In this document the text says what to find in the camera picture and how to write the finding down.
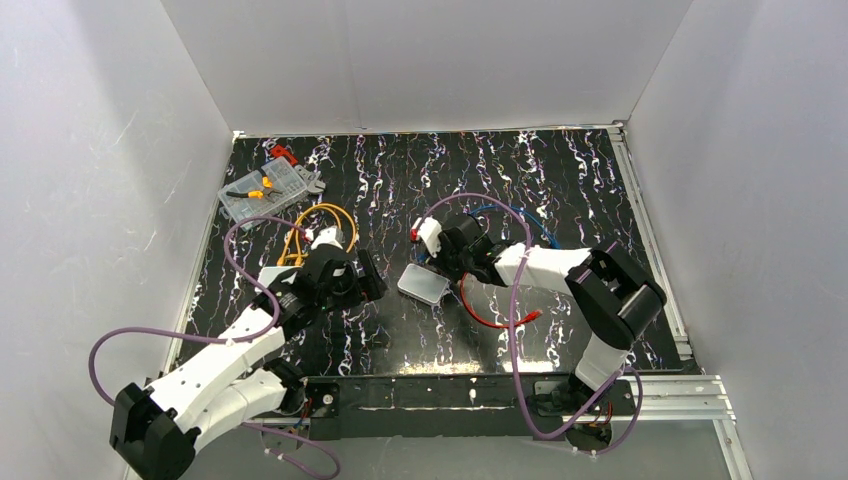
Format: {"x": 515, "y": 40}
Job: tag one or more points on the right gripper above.
{"x": 442, "y": 254}

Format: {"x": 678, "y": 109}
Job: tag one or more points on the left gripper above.
{"x": 370, "y": 283}

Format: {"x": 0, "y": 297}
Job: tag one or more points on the white network switch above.
{"x": 272, "y": 277}
{"x": 423, "y": 285}

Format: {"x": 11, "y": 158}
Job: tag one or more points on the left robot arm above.
{"x": 158, "y": 429}

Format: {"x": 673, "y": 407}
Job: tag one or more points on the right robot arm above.
{"x": 617, "y": 297}

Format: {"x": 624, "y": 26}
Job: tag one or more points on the grey red adjustable wrench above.
{"x": 312, "y": 178}

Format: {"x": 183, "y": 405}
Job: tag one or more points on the clear plastic parts box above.
{"x": 284, "y": 178}

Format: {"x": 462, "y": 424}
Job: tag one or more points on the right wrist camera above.
{"x": 426, "y": 231}

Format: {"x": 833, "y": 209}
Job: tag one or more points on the yellow handled pliers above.
{"x": 266, "y": 192}

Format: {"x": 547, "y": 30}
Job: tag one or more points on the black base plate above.
{"x": 414, "y": 406}

